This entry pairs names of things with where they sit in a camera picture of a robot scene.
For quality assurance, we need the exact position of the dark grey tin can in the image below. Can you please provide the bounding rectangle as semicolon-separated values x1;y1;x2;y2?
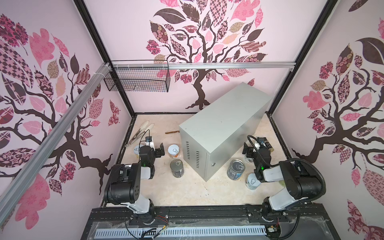
170;159;184;178

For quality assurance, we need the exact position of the blue label tin can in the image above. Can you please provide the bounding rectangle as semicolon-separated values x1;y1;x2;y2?
227;160;246;181

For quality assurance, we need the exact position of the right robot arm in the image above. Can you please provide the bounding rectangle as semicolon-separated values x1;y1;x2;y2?
243;144;326;215

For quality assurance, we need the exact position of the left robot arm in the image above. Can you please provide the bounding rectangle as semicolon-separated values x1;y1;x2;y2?
104;144;165;216

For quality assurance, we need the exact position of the orange label white-lid can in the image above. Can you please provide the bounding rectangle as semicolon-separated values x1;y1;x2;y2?
168;144;180;158

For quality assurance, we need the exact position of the yellow label white-lid can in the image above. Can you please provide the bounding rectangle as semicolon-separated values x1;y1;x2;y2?
133;145;141;158

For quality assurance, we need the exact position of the light blue white-lid can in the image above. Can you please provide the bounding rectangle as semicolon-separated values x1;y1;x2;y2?
246;173;261;191

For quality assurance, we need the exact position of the grey metal cabinet box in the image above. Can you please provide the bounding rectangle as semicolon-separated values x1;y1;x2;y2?
179;83;272;182

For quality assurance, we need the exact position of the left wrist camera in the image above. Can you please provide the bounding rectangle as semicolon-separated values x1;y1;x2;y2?
145;136;155;149

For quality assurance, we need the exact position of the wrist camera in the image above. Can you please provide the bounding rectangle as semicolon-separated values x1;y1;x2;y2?
145;136;155;149
257;137;274;152

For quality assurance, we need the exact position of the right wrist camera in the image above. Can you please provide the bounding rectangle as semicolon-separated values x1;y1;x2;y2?
257;137;274;152

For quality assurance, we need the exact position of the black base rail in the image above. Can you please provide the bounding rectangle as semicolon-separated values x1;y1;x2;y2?
81;204;339;240

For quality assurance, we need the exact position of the white slotted cable duct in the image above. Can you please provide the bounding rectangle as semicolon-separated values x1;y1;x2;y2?
93;226;267;240

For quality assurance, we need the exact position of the black wire basket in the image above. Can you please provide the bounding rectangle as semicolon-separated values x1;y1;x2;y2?
104;60;171;93

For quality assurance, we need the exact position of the aluminium horizontal rail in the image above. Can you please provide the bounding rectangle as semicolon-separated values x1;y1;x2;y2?
113;62;296;70

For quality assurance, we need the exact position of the aluminium diagonal rail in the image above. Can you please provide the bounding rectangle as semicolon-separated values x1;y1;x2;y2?
1;63;111;224

